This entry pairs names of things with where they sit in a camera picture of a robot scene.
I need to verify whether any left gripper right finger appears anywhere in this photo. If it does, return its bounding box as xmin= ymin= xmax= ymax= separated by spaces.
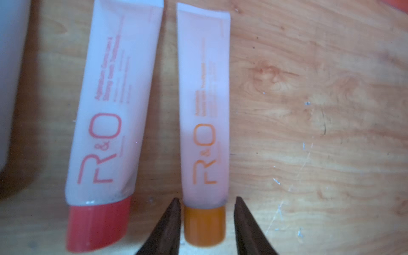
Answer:
xmin=234 ymin=197 xmax=278 ymax=255

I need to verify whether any pink cap toothpaste tube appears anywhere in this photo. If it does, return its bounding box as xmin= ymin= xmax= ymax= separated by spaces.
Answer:
xmin=65 ymin=1 xmax=164 ymax=253

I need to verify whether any black cap white tube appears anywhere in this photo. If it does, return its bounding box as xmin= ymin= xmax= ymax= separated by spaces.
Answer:
xmin=1 ymin=0 xmax=31 ymax=169

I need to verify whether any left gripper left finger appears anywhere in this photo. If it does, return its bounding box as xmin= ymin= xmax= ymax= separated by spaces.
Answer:
xmin=136 ymin=198 xmax=181 ymax=255

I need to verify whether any orange cap toothpaste tube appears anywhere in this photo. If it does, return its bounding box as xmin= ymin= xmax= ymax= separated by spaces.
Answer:
xmin=177 ymin=3 xmax=231 ymax=247

